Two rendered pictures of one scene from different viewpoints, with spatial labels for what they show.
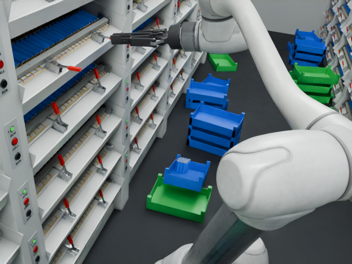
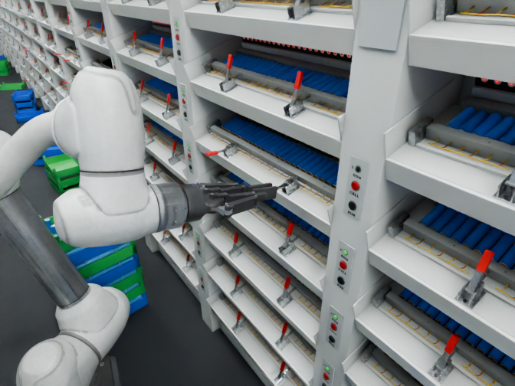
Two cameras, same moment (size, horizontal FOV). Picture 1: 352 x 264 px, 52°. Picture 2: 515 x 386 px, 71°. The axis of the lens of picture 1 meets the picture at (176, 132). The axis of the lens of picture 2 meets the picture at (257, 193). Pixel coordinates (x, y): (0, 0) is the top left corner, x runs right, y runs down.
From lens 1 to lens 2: 1.63 m
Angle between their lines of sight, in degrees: 102
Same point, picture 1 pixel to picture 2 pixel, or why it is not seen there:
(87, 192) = (258, 318)
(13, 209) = not seen: hidden behind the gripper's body
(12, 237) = not seen: hidden behind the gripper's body
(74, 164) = (247, 264)
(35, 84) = (214, 145)
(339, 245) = not seen: outside the picture
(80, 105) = (263, 227)
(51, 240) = (222, 276)
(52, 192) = (223, 243)
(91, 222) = (262, 357)
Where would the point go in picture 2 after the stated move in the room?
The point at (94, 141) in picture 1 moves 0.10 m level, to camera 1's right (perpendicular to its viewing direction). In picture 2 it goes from (274, 291) to (252, 310)
